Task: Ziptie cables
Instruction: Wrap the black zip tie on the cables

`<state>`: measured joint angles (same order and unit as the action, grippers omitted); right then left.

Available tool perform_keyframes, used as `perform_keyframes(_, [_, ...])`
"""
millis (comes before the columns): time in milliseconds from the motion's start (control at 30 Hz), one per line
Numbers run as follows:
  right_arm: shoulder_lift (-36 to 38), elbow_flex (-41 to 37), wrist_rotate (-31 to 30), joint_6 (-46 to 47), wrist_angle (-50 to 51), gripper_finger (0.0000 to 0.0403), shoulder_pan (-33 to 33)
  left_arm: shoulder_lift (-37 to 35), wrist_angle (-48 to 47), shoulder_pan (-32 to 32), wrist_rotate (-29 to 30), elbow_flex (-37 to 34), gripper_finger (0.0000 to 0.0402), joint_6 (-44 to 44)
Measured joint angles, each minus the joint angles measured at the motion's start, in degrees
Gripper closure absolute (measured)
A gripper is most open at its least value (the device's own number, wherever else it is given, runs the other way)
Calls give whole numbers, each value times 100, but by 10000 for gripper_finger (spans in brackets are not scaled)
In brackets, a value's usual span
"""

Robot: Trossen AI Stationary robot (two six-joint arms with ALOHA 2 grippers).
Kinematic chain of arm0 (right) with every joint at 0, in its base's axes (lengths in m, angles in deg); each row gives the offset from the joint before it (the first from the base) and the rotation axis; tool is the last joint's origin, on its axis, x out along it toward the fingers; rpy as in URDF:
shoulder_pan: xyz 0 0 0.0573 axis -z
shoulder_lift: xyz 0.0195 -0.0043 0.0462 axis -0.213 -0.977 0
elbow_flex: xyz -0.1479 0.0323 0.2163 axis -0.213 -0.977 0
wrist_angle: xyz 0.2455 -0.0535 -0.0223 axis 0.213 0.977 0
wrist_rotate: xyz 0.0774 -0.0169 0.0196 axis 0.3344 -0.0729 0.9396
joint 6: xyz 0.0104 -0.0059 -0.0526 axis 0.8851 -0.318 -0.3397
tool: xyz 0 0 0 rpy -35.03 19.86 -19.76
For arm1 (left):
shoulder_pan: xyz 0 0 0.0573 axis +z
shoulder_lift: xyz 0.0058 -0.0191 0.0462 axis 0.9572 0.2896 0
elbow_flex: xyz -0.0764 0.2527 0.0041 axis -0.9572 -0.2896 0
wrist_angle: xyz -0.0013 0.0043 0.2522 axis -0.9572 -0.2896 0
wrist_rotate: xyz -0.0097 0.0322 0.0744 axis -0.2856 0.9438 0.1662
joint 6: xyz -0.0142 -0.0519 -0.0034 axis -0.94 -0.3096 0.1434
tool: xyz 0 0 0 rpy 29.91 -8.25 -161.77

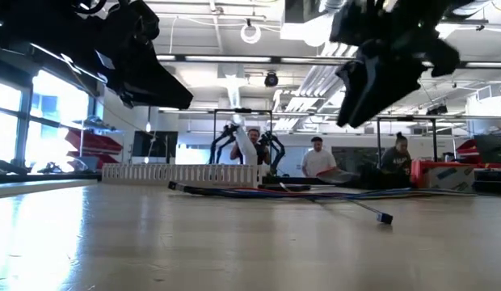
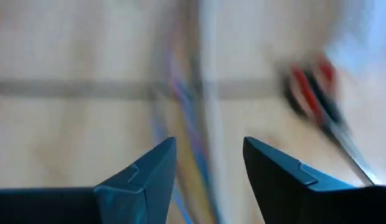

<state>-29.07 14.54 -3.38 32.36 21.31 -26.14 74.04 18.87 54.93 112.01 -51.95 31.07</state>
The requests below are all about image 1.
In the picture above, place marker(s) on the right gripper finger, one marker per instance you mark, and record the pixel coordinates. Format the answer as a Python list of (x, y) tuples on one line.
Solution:
[(388, 81), (350, 93)]

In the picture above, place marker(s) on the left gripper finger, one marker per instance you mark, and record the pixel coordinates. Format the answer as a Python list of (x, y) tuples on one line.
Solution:
[(153, 89)]

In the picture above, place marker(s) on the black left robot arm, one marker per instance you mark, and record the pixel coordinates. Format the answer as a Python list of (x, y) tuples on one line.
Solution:
[(24, 20)]

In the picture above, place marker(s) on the room station black robot arm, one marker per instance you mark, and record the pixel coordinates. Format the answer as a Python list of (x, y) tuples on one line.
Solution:
[(276, 147), (218, 145)]

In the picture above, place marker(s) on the black monitor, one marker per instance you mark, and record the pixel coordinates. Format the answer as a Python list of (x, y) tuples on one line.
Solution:
[(155, 144)]

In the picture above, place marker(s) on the person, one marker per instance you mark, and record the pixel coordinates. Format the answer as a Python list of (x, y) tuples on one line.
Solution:
[(396, 159), (317, 161), (260, 151)]

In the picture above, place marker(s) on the ceiling light strip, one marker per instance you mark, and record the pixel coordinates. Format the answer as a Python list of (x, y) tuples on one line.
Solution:
[(226, 58)]

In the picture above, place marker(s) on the black ceiling spotlight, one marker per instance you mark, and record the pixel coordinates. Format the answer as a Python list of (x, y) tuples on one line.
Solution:
[(271, 79)]

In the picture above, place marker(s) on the red shelf rack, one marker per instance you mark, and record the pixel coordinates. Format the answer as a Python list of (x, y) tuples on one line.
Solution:
[(93, 143)]

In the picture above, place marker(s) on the large bright window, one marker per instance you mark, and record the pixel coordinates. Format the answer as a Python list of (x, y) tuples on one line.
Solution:
[(52, 121)]

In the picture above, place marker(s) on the white cloth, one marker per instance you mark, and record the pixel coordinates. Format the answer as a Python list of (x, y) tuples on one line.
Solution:
[(246, 147)]

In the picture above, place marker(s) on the black gantry frame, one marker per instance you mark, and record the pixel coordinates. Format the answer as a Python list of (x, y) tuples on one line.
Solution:
[(404, 118), (242, 110)]

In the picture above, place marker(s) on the black metal table frame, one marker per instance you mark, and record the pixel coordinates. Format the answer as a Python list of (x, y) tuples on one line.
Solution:
[(40, 177)]

